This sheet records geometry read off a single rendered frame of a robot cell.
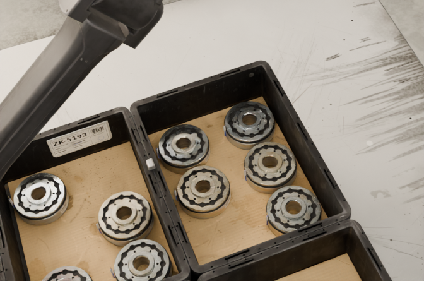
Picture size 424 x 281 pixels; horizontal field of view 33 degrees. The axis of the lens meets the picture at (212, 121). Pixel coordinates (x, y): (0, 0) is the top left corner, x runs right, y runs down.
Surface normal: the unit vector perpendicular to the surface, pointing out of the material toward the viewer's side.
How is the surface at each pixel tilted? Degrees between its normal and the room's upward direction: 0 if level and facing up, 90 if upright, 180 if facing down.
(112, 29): 52
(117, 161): 0
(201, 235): 0
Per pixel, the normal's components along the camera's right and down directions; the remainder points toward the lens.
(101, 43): 0.39, 0.67
